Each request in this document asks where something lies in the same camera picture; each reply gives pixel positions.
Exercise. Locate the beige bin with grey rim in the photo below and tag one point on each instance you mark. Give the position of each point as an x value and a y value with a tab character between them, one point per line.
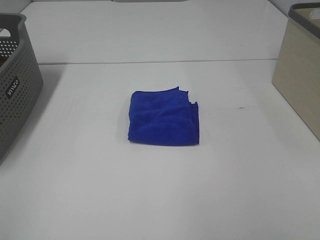
297	72

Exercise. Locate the grey perforated plastic basket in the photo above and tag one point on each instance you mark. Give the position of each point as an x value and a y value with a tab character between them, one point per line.
20	79

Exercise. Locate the blue towel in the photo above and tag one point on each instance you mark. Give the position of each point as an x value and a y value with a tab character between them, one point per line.
163	118

